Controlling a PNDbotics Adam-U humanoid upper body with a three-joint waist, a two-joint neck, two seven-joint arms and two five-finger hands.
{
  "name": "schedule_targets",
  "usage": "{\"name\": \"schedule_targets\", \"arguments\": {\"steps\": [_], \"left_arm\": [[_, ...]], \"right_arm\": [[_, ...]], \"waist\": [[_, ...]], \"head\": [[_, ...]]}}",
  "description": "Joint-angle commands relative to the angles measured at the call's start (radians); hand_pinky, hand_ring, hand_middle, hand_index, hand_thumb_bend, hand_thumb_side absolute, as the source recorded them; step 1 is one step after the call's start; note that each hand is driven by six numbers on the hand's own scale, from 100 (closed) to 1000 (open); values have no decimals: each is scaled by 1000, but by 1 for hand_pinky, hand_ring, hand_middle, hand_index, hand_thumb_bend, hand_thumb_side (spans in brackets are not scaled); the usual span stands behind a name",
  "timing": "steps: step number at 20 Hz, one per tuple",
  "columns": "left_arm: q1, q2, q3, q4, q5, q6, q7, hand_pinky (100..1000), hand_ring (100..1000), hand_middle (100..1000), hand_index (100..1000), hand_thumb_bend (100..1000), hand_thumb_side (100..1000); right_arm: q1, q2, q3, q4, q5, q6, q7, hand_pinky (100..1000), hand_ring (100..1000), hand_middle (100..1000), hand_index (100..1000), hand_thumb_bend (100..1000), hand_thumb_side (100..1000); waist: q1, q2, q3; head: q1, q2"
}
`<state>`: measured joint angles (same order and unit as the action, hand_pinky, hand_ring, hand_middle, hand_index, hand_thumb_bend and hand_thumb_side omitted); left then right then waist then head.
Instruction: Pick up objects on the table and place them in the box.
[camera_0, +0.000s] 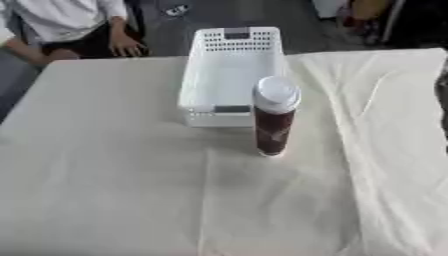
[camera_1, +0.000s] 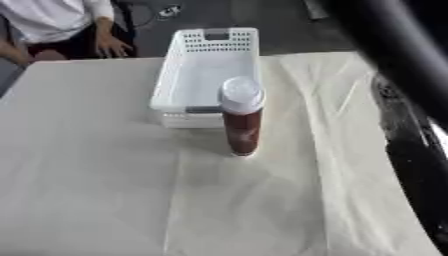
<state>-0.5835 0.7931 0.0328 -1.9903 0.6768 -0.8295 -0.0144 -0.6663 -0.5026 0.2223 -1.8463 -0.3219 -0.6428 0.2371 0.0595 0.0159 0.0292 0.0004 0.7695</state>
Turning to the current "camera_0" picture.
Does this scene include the white perforated plastic basket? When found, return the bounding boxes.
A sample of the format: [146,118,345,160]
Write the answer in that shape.
[176,26,289,129]

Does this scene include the dark red white-capped bottle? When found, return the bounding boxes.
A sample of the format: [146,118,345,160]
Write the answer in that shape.
[250,75,303,158]

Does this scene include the person's hand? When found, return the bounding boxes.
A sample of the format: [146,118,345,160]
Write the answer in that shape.
[106,33,147,58]

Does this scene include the person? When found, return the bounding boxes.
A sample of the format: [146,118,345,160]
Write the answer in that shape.
[0,0,154,66]

